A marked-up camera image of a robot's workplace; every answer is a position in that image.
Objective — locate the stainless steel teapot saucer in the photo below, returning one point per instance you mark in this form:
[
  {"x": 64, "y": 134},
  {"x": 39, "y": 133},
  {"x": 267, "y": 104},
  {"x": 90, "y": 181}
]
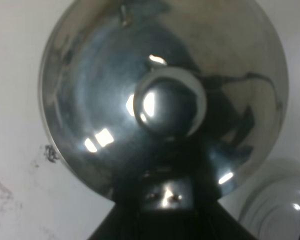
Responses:
[{"x": 272, "y": 208}]

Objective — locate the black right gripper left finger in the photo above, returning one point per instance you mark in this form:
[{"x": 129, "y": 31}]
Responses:
[{"x": 124, "y": 222}]

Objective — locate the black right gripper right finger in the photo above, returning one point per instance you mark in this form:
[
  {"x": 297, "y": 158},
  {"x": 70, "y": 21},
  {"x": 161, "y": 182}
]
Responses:
[{"x": 210, "y": 221}]

